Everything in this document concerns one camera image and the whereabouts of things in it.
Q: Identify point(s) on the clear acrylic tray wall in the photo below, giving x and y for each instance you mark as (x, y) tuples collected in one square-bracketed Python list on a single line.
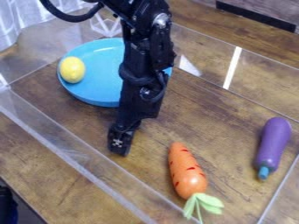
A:
[(148, 205)]

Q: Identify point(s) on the white lattice curtain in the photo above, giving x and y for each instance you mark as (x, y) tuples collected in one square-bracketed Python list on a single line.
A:
[(17, 15)]

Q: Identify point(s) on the orange toy carrot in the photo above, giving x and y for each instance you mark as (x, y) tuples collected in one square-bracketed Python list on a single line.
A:
[(189, 182)]

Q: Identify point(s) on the yellow toy lemon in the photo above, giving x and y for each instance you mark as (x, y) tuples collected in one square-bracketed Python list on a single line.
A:
[(72, 69)]

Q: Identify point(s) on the dark wooden bar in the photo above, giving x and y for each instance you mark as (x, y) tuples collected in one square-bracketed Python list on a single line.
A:
[(277, 23)]

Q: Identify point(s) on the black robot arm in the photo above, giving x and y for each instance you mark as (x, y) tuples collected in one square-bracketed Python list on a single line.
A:
[(145, 21)]

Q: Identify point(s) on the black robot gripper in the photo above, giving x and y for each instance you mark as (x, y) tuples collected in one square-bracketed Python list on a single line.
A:
[(140, 103)]

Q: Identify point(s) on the blue round plate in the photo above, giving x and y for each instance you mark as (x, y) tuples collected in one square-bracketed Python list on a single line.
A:
[(100, 86)]

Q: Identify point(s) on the purple toy eggplant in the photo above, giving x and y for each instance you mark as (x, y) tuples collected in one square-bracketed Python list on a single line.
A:
[(275, 136)]

